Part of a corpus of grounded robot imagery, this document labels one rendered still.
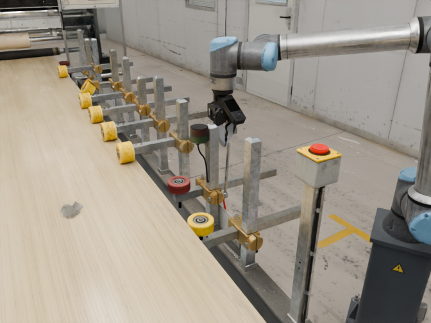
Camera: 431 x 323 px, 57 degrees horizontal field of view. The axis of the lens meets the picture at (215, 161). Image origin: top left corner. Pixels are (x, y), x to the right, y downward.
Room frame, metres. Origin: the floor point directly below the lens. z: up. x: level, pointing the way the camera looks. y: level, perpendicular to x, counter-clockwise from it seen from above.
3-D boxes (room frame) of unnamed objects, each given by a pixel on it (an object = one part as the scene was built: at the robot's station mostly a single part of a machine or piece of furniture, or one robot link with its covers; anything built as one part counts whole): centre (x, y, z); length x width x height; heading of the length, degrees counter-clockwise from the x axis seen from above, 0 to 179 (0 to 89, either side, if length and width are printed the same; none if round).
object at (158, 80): (1.68, 0.25, 0.93); 0.04 x 0.04 x 0.48; 28
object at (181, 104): (1.46, 0.13, 0.89); 0.04 x 0.04 x 0.48; 28
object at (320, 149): (0.78, -0.23, 1.22); 0.04 x 0.04 x 0.02
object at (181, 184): (1.22, 0.13, 0.85); 0.08 x 0.08 x 0.11
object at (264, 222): (1.07, -0.13, 0.82); 0.44 x 0.03 x 0.04; 118
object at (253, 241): (1.03, -0.09, 0.82); 0.14 x 0.06 x 0.05; 28
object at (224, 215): (1.22, -0.02, 0.75); 0.26 x 0.01 x 0.10; 28
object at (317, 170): (0.78, -0.23, 1.18); 0.07 x 0.07 x 0.08; 28
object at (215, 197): (1.25, 0.03, 0.85); 0.14 x 0.06 x 0.05; 28
